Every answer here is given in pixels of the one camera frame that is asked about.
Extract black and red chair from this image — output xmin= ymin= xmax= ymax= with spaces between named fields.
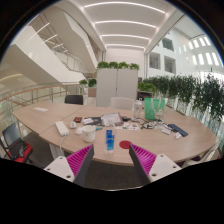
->
xmin=0 ymin=122 xmax=34 ymax=164

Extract flat round red coaster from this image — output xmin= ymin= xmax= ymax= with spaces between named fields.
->
xmin=119 ymin=140 xmax=133 ymax=150

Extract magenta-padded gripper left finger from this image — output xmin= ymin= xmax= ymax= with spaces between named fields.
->
xmin=43 ymin=143 xmax=95 ymax=187

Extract low green potted plants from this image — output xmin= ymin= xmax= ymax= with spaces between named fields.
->
xmin=137 ymin=81 xmax=158 ymax=101

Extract white power strip cable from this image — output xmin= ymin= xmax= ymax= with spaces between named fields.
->
xmin=58 ymin=134 xmax=68 ymax=152

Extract black folder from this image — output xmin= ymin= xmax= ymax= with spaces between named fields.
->
xmin=82 ymin=116 xmax=103 ymax=126

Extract clear plastic packet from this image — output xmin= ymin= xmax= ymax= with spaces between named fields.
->
xmin=160 ymin=127 xmax=172 ymax=136

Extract white cabinet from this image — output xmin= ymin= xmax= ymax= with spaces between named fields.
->
xmin=95 ymin=68 xmax=139 ymax=108

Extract row of green trees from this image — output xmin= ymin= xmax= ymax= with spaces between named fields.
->
xmin=143 ymin=73 xmax=224 ymax=121

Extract white mug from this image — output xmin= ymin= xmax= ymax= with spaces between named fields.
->
xmin=81 ymin=124 xmax=97 ymax=144

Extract open white notebook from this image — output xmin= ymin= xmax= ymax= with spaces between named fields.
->
xmin=100 ymin=112 xmax=124 ymax=127

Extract white side chair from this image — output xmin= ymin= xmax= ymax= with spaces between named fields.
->
xmin=182 ymin=146 xmax=219 ymax=168

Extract white power strip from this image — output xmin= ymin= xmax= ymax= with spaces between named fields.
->
xmin=54 ymin=120 xmax=70 ymax=137

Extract clear white-lidded shaker bottle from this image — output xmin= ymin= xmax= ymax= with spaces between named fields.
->
xmin=133 ymin=99 xmax=144 ymax=119

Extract glass railing wooden handrail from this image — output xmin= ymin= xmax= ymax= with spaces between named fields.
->
xmin=0 ymin=83 xmax=81 ymax=111

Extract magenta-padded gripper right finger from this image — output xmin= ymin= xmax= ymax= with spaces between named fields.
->
xmin=128 ymin=143 xmax=183 ymax=186

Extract clear blue-labelled water bottle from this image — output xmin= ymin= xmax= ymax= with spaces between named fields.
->
xmin=103 ymin=120 xmax=118 ymax=155

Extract colourful sticker sheet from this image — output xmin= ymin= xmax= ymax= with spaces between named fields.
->
xmin=115 ymin=121 xmax=141 ymax=131

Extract green tote bag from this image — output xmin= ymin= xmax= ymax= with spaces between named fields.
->
xmin=143 ymin=97 xmax=166 ymax=121

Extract ceiling light strips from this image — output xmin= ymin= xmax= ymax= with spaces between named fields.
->
xmin=83 ymin=0 xmax=168 ymax=50

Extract black tangled cables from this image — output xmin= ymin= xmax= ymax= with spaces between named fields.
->
xmin=134 ymin=117 xmax=171 ymax=131

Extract planter box with plants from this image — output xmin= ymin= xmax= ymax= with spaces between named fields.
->
xmin=78 ymin=78 xmax=98 ymax=98

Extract green plants atop cabinet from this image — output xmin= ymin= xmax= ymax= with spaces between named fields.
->
xmin=96 ymin=61 xmax=141 ymax=71

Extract dark blue phone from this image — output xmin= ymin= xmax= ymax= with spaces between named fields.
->
xmin=167 ymin=123 xmax=189 ymax=138

